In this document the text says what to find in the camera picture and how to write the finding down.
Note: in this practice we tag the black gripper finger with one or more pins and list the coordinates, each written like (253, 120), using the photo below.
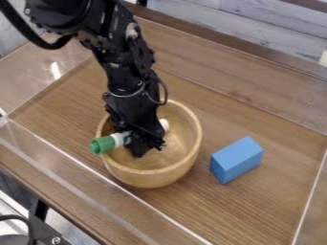
(119, 119)
(143, 143)

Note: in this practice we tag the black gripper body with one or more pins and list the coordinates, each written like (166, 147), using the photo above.
(142, 103)

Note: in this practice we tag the green and white marker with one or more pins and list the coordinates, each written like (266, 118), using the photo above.
(106, 143)

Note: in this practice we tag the brown wooden bowl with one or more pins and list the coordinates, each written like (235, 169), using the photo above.
(161, 168)

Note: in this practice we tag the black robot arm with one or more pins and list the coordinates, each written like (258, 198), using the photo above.
(103, 25)

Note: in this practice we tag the blue foam block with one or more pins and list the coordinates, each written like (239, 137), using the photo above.
(235, 159)

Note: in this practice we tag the clear acrylic tray wall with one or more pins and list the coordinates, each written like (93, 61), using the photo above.
(243, 97)

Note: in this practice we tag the black table leg bracket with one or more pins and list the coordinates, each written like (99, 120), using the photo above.
(44, 234)

